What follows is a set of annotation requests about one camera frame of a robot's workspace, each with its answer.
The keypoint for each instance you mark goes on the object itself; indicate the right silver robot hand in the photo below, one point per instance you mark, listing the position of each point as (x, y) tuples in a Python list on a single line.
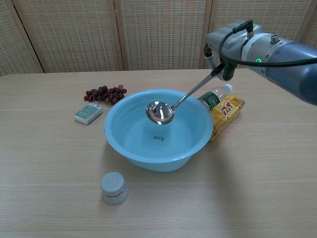
[(232, 42)]

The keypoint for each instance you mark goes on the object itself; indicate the light blue plastic basin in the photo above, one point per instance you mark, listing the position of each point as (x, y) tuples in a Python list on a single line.
[(138, 124)]

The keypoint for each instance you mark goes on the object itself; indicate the clear bottle with green label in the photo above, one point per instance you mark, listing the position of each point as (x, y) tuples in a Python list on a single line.
[(214, 95)]

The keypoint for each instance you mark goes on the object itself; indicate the yellow snack package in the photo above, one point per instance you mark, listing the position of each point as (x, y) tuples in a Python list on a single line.
[(226, 111)]

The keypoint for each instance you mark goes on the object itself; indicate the woven rattan folding screen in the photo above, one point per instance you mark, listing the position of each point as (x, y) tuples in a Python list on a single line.
[(158, 32)]

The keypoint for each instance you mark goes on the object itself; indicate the bunch of dark red grapes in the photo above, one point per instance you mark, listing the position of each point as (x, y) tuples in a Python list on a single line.
[(105, 93)]

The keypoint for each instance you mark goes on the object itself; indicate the small green and white box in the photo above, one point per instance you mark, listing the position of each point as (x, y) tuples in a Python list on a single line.
[(88, 112)]

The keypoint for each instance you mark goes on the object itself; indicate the white jar with red label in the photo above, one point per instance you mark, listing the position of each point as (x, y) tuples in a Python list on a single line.
[(114, 189)]

